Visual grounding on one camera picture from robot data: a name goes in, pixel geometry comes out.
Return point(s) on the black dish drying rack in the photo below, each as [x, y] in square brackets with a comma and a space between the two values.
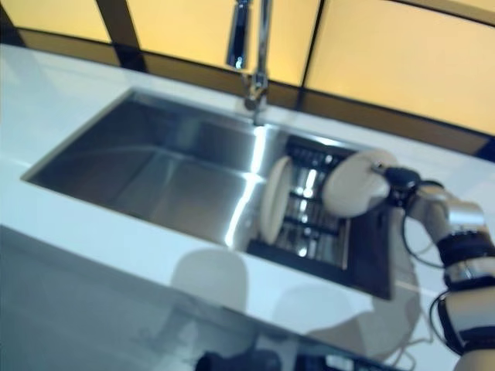
[309, 239]

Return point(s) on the dark robot torso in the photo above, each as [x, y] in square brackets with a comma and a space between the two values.
[239, 361]

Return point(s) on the stainless steel sink basin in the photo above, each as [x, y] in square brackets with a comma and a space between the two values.
[154, 178]

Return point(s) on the chrome gooseneck kitchen faucet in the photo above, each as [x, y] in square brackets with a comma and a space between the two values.
[262, 46]

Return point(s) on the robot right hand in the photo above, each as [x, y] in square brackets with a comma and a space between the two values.
[404, 185]

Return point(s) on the cream ceramic plate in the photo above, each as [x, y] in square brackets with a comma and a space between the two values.
[275, 201]
[352, 189]

